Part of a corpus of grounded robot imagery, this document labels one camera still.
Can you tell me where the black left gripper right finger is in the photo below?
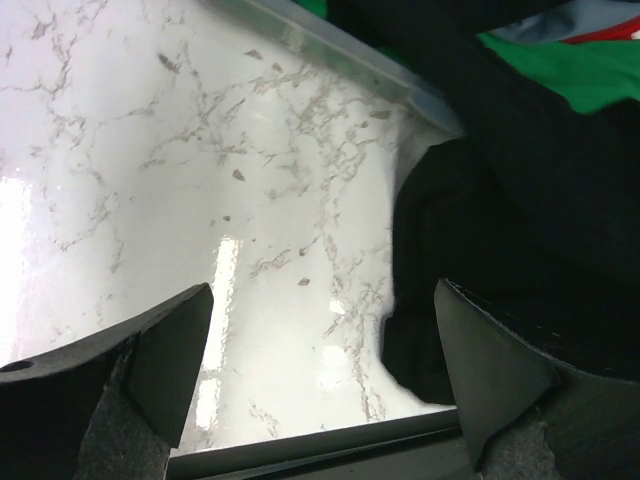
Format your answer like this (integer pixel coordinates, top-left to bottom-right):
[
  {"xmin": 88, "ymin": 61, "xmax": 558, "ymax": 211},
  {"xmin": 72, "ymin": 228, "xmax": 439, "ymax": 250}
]
[{"xmin": 434, "ymin": 280, "xmax": 639, "ymax": 479}]

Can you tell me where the green t shirt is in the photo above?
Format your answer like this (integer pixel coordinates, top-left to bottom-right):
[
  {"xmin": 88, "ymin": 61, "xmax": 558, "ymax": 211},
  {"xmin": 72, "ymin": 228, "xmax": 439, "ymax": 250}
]
[{"xmin": 399, "ymin": 0, "xmax": 640, "ymax": 115}]

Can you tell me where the grey blue t shirt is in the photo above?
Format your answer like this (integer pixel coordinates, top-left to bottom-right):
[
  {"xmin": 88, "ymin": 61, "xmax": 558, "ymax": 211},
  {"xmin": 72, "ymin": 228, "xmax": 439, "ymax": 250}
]
[{"xmin": 490, "ymin": 0, "xmax": 639, "ymax": 44}]

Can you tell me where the red t shirt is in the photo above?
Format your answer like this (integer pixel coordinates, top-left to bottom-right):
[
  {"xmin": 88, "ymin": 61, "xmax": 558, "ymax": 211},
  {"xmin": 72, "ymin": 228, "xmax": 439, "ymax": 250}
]
[{"xmin": 565, "ymin": 17, "xmax": 639, "ymax": 44}]

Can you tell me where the black t shirt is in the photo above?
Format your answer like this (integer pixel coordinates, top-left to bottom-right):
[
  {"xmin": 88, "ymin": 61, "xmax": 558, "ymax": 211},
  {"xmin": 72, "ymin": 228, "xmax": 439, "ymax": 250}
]
[
  {"xmin": 327, "ymin": 0, "xmax": 566, "ymax": 65},
  {"xmin": 381, "ymin": 33, "xmax": 639, "ymax": 404}
]

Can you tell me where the clear plastic bin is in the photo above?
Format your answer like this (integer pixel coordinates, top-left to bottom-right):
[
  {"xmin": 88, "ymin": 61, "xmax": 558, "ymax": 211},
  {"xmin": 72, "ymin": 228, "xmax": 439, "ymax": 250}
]
[{"xmin": 226, "ymin": 1, "xmax": 464, "ymax": 136}]

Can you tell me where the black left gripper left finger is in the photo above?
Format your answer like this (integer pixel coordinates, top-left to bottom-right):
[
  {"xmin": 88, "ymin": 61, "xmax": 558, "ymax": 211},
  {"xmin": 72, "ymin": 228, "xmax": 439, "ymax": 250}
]
[{"xmin": 1, "ymin": 284, "xmax": 214, "ymax": 479}]

